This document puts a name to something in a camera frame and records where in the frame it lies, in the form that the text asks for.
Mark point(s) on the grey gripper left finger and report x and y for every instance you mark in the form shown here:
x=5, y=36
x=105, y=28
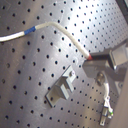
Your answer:
x=101, y=71

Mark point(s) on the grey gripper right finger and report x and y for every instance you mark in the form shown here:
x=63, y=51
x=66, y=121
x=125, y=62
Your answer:
x=115, y=56

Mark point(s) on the small white connector plug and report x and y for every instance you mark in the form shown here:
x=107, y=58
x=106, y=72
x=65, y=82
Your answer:
x=107, y=111

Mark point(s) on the grey metal cable clip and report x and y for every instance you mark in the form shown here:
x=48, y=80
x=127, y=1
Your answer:
x=61, y=87

